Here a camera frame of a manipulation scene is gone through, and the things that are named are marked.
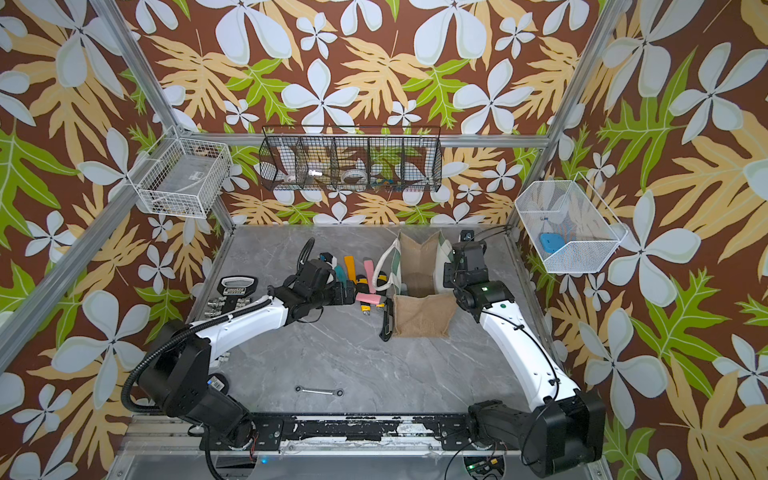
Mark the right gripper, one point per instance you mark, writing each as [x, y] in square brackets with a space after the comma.
[451, 268]

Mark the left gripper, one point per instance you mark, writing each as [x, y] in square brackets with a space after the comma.
[341, 298]

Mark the green burlap christmas pouch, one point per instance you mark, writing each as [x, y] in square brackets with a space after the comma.
[423, 307]

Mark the yellow black utility knife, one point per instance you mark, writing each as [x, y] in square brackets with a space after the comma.
[382, 280]
[362, 286]

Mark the black metal utility knife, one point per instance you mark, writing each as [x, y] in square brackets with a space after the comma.
[388, 320]

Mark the pink art knife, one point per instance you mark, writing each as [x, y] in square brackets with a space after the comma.
[369, 298]
[370, 273]

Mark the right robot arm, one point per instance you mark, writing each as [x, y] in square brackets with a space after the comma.
[563, 426]

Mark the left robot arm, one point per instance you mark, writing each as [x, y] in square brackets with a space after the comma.
[173, 377]

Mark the teal art knife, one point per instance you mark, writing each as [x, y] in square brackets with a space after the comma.
[341, 275]

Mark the orange art knife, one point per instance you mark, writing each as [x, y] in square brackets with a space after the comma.
[350, 266]

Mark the pink art knife upright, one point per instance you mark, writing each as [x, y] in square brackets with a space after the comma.
[370, 273]

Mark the blue object in basket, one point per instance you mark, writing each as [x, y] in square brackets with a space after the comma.
[551, 242]

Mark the small steel wrench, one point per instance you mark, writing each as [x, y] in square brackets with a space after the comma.
[319, 391]

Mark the white mesh basket right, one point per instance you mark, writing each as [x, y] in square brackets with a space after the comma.
[577, 211]

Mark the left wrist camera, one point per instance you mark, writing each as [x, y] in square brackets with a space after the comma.
[329, 258]

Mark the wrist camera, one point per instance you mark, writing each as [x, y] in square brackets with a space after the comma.
[329, 258]
[467, 235]

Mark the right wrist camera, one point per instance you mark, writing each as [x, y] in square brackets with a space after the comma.
[467, 235]

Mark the black wire basket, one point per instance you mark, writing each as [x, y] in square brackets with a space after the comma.
[353, 158]

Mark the black mounting rail base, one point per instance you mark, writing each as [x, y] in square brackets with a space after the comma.
[407, 434]

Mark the white wire basket left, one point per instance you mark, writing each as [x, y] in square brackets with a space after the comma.
[180, 175]

